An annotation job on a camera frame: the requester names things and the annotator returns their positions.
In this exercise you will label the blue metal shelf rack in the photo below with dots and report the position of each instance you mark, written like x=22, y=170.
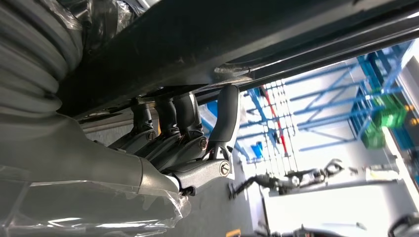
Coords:
x=327, y=111

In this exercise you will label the blue rack with green bins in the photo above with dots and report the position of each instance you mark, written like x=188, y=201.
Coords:
x=370, y=65

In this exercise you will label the black humanoid robot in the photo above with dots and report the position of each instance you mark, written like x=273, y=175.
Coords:
x=294, y=181

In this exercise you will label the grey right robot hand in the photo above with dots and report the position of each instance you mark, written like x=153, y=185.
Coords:
x=82, y=170

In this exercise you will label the green plastic bin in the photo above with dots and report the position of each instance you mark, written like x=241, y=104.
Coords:
x=373, y=137
x=391, y=113

